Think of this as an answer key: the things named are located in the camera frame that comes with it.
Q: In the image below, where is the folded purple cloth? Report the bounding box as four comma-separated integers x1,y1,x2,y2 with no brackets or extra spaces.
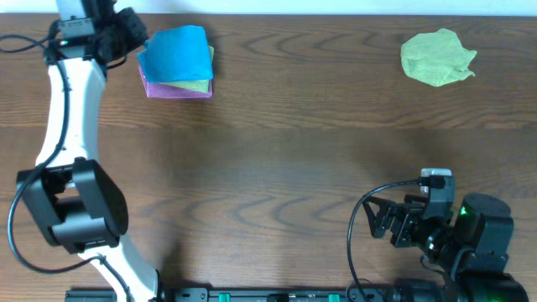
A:
138,67,213,99

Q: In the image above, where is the folded green cloth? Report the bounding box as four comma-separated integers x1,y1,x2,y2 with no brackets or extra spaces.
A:
161,44,216,94

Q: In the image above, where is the blue microfiber cloth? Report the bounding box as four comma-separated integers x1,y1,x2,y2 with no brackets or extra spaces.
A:
138,25,213,83

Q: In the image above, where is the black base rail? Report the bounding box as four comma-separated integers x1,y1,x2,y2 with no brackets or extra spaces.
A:
65,286,398,302

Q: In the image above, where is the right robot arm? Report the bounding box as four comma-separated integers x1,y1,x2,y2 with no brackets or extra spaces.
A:
364,193,528,302

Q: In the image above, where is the crumpled yellow-green cloth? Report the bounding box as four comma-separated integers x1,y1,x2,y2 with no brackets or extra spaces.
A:
400,29,477,87

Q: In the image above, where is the left black camera cable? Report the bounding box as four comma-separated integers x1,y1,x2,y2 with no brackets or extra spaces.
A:
0,20,138,302

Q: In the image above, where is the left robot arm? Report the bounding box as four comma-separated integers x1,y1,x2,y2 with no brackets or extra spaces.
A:
14,1,165,301

